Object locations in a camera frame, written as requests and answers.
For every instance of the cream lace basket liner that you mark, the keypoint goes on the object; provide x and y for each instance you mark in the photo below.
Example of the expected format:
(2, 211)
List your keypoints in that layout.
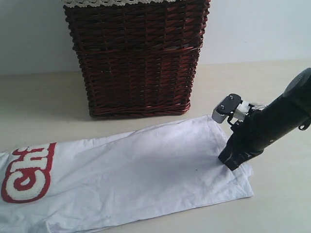
(109, 3)

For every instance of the white t-shirt with red print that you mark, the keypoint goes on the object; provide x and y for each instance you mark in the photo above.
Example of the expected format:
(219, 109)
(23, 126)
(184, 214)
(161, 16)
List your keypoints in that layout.
(87, 185)

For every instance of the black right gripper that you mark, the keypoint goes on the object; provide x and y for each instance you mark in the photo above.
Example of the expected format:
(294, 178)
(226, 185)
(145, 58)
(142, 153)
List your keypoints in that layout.
(249, 138)

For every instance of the dark brown wicker basket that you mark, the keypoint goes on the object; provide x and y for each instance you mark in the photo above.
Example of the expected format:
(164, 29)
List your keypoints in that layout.
(138, 61)

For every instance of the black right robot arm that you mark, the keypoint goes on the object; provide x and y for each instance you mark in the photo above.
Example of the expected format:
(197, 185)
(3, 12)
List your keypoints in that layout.
(292, 109)

